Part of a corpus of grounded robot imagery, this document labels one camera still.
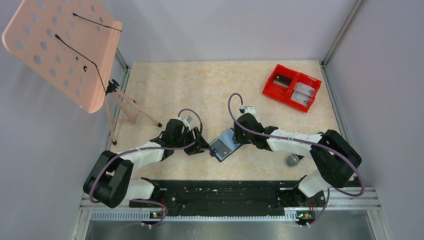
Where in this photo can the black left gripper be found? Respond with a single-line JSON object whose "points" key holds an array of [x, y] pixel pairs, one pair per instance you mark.
{"points": [[198, 147]]}

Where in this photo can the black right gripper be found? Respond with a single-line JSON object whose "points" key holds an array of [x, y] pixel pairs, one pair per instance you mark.
{"points": [[238, 137]]}

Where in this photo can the blue leather card holder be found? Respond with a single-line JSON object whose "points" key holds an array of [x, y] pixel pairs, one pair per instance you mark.
{"points": [[228, 139]]}

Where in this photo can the black credit card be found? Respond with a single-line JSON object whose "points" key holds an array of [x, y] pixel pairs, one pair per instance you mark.
{"points": [[221, 150], [282, 81]]}

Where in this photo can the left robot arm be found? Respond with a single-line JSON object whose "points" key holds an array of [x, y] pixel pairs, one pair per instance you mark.
{"points": [[110, 180]]}

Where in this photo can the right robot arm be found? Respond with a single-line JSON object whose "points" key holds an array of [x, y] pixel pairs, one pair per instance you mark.
{"points": [[334, 157]]}

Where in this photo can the black microphone grey head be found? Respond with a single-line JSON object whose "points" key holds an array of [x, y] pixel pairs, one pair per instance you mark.
{"points": [[292, 160]]}

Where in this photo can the red double bin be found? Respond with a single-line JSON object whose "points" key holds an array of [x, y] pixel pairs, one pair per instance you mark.
{"points": [[283, 95]]}

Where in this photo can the pink music stand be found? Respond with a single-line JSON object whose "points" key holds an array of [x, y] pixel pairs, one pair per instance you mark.
{"points": [[56, 57]]}

